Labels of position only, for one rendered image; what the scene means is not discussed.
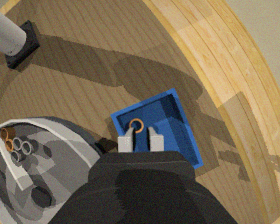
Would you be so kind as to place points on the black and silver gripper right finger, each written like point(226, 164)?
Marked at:
point(155, 142)

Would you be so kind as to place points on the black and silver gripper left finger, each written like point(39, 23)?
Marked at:
point(127, 143)

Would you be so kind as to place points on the blue crate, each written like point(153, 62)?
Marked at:
point(166, 116)

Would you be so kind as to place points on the grey metal bushing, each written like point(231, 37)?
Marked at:
point(17, 156)
point(33, 146)
point(17, 142)

